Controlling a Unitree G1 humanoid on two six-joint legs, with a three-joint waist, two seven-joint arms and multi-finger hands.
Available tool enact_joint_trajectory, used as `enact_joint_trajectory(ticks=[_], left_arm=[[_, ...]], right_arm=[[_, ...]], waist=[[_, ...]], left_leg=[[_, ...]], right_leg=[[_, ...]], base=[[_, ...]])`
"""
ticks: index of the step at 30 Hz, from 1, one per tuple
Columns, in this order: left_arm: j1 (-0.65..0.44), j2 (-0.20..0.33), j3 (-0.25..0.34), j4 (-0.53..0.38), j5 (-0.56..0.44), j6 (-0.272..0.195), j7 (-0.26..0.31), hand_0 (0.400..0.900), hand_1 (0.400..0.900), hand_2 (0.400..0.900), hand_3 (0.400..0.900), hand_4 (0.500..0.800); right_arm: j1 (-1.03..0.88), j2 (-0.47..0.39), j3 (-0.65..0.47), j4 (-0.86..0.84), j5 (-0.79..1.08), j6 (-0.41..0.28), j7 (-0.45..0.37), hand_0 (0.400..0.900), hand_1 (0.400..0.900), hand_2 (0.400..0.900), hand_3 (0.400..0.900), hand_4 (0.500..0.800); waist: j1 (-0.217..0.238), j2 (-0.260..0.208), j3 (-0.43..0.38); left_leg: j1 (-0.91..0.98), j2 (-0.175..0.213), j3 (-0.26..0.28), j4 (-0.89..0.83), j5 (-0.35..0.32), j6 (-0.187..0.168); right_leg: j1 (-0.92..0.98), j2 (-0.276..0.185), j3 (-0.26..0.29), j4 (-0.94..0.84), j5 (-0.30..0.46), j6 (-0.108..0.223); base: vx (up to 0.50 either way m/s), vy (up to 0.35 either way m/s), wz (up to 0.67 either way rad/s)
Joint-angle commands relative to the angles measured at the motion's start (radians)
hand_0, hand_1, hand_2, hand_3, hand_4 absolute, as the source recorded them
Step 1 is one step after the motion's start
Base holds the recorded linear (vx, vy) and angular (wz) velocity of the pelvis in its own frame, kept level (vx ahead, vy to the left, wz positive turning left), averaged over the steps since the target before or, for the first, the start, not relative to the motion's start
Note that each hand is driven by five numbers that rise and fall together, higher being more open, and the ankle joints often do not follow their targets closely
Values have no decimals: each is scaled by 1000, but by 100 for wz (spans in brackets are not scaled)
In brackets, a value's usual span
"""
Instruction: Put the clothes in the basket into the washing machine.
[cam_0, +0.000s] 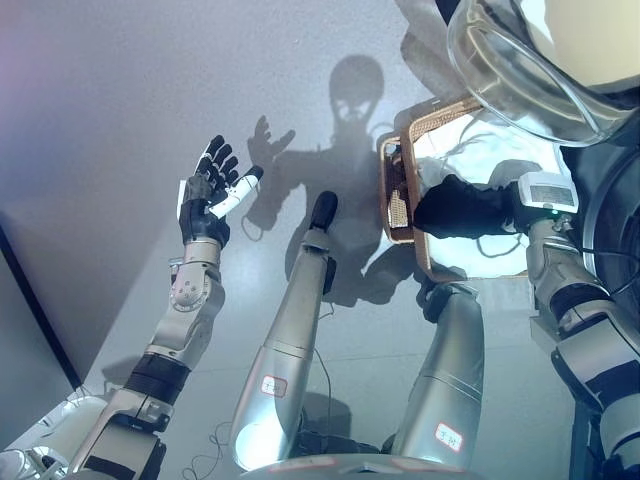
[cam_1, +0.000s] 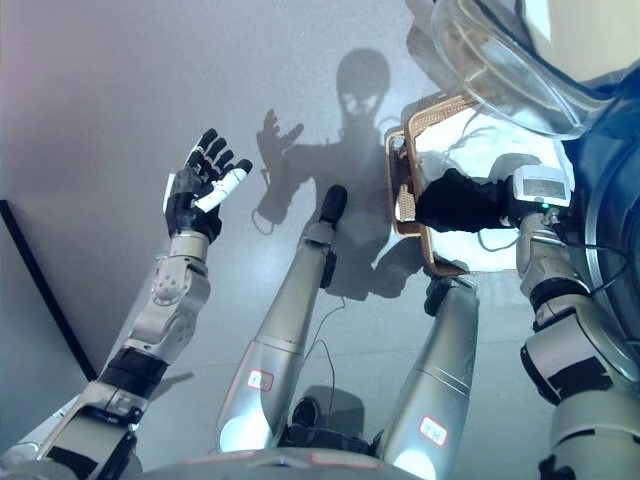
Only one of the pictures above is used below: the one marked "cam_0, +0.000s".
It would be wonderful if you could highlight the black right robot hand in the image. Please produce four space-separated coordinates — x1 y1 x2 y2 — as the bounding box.
502 171 580 234

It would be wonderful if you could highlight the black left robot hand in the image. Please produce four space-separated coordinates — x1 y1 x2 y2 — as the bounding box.
178 134 265 246

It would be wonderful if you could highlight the black cloth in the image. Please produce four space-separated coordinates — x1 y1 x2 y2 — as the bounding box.
413 173 516 240

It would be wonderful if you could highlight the dark grey washing machine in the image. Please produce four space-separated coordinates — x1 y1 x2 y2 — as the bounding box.
557 117 640 306

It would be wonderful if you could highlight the round washing machine door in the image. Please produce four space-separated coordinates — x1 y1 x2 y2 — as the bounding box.
434 0 640 149

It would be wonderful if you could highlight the large brown wicker basket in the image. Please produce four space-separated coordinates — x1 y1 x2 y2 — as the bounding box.
407 94 531 281

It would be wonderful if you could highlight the white cloth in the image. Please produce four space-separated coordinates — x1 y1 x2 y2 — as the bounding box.
414 112 571 279

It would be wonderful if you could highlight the black left robot foot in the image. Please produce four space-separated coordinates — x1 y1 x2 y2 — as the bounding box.
308 190 340 234

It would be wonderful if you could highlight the black robot foot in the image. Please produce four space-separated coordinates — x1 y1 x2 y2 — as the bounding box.
308 190 340 234
421 283 452 324

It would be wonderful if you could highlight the silver left robot leg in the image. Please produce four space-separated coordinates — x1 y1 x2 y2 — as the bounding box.
232 227 336 474

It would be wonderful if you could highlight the silver robot leg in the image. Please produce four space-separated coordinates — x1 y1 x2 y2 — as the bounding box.
384 282 486 469
232 227 336 474

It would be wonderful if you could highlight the black right robot foot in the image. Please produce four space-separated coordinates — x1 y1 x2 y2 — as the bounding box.
421 283 452 324

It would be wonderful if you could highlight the white label on leg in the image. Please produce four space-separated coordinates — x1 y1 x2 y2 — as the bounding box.
435 422 466 452
260 373 289 398

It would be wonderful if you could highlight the silver right robot leg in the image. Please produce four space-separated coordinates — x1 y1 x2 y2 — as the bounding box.
384 282 486 469

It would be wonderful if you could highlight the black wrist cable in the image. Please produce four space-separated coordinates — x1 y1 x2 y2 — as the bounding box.
562 217 640 297

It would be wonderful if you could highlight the thin black floor cable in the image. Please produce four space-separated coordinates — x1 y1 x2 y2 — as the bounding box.
182 299 337 480

